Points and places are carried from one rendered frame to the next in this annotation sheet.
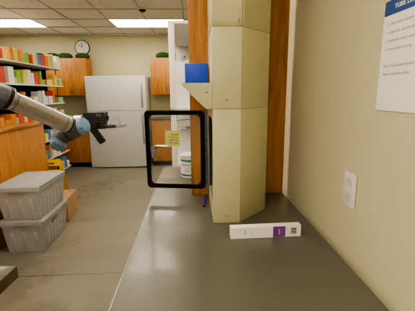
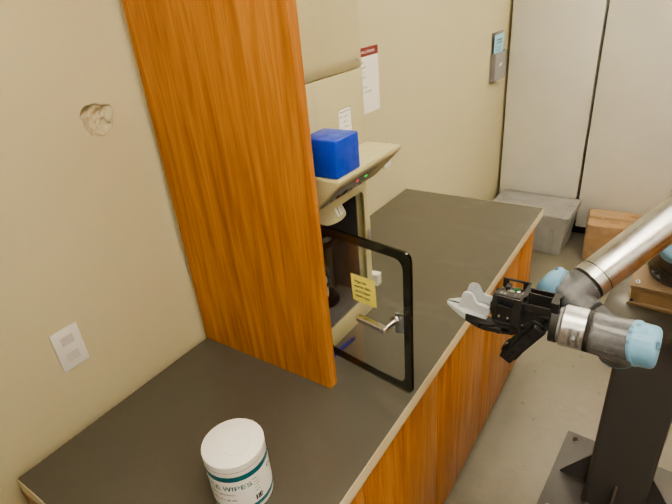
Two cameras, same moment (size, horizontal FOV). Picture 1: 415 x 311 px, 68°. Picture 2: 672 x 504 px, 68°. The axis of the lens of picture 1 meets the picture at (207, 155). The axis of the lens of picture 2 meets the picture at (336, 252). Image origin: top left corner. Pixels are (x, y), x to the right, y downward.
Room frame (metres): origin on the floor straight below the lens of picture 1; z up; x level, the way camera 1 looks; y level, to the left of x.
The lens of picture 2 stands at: (2.35, 0.77, 1.89)
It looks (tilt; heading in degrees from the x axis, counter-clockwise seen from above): 28 degrees down; 219
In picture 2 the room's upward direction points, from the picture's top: 5 degrees counter-clockwise
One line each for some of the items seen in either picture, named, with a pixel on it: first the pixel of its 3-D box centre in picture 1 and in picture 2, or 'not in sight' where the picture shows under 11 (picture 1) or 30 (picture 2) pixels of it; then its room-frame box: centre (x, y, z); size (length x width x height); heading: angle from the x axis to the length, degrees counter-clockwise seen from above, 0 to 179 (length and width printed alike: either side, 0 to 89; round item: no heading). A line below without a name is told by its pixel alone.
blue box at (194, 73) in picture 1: (196, 74); (330, 153); (1.45, 0.05, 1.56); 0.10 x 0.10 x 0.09; 3
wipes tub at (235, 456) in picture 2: not in sight; (238, 465); (1.94, 0.11, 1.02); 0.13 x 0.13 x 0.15
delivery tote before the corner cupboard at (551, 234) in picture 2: not in sight; (531, 221); (-1.35, -0.22, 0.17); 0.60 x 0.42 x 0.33; 91
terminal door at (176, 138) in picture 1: (175, 150); (362, 308); (1.52, 0.16, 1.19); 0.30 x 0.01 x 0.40; 83
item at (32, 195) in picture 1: (34, 194); not in sight; (2.93, 1.74, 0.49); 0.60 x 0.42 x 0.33; 3
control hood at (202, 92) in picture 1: (196, 95); (354, 177); (1.35, 0.04, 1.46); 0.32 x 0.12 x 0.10; 3
